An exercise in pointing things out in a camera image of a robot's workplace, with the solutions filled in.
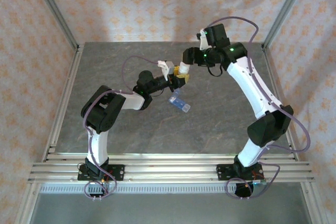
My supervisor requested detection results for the white capped pill bottle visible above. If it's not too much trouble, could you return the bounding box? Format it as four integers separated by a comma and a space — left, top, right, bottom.
179, 61, 192, 76

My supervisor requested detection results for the blue weekly pill organizer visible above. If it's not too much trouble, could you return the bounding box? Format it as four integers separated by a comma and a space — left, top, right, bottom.
167, 89, 192, 113

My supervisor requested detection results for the grey metal lower panel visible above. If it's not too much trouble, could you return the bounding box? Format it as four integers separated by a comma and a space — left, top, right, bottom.
28, 193, 314, 224

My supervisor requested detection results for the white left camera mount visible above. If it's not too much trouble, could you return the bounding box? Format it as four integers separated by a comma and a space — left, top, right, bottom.
156, 60, 170, 82

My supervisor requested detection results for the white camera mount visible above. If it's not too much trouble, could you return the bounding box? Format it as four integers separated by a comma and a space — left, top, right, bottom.
197, 28, 211, 51
156, 60, 170, 82

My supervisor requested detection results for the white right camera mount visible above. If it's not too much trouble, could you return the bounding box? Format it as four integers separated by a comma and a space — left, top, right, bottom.
197, 28, 211, 51

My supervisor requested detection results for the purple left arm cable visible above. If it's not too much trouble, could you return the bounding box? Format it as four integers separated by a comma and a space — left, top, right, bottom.
82, 55, 161, 200

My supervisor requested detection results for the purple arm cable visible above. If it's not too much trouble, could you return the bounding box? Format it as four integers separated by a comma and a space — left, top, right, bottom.
82, 55, 161, 200
206, 16, 312, 200

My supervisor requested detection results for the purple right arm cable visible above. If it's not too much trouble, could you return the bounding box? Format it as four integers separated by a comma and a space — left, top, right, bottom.
206, 16, 312, 200

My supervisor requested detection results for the aluminium table side rail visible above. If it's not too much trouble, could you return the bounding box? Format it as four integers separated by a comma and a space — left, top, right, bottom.
14, 43, 85, 224
261, 43, 330, 224

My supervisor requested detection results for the aluminium frame post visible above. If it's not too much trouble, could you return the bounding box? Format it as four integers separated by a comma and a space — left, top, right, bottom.
262, 0, 313, 51
28, 0, 81, 49

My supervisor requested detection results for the aluminium table edge rail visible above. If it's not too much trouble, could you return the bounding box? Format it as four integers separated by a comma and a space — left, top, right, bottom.
43, 153, 300, 162

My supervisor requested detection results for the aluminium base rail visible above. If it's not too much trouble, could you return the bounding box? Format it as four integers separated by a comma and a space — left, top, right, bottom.
28, 161, 316, 184

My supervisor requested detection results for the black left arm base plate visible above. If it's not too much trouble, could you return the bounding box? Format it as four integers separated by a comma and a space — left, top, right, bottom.
78, 164, 125, 182

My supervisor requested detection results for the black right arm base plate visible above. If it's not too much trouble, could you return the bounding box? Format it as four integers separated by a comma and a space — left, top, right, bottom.
216, 164, 264, 182

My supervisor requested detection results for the slotted grey cable duct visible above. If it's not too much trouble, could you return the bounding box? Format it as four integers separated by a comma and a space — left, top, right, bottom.
39, 184, 307, 194

